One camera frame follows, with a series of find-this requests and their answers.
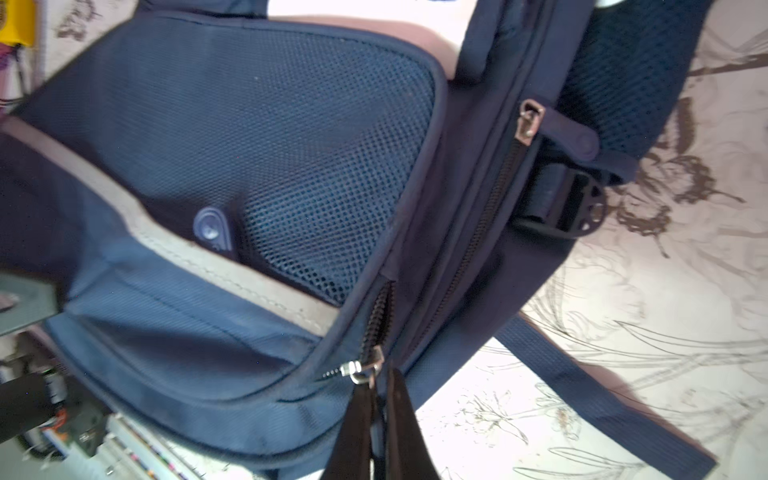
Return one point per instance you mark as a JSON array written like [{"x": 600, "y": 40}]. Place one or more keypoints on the navy blue student backpack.
[{"x": 248, "y": 208}]

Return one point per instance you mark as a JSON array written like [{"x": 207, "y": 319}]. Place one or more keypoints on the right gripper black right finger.
[{"x": 407, "y": 457}]

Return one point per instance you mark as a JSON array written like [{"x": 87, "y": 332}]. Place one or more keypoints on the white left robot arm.
[{"x": 38, "y": 393}]

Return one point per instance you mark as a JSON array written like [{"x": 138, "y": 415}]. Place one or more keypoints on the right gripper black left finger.
[{"x": 351, "y": 455}]

